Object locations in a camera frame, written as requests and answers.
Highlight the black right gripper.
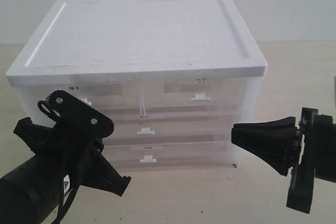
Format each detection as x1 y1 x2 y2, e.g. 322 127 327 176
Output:
231 108 335 207

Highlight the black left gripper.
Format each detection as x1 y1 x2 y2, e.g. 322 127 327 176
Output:
13 90 131 197

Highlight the clear bottom wide drawer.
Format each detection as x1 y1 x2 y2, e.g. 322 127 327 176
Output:
103 141 239 170

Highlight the clear top left drawer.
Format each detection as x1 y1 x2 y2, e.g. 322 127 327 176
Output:
39 82 144 120

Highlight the clear top right drawer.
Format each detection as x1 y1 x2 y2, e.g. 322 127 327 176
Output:
142 78 247 116

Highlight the white plastic drawer cabinet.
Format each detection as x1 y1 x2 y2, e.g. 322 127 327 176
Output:
5 0 268 171

